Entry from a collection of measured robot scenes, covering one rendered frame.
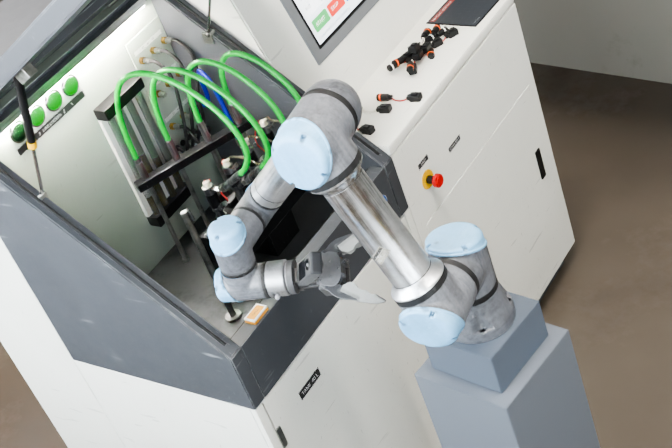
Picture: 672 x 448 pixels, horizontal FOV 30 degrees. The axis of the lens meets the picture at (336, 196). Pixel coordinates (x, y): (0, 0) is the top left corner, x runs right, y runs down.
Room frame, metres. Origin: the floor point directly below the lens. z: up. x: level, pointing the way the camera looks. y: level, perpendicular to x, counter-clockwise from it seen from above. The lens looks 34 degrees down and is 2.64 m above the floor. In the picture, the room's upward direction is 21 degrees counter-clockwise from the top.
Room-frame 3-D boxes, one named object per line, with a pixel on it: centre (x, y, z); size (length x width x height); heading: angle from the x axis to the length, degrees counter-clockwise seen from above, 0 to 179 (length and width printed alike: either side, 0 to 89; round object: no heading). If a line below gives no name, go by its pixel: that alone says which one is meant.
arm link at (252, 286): (2.08, 0.24, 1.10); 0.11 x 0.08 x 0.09; 72
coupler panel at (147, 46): (2.82, 0.29, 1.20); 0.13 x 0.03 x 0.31; 135
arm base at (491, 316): (1.94, -0.19, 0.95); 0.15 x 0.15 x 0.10
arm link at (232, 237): (2.09, 0.22, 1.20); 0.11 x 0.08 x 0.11; 144
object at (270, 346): (2.30, 0.10, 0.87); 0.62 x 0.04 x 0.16; 135
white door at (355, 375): (2.29, 0.09, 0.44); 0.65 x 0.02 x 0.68; 135
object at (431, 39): (2.89, -0.35, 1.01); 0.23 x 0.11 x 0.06; 135
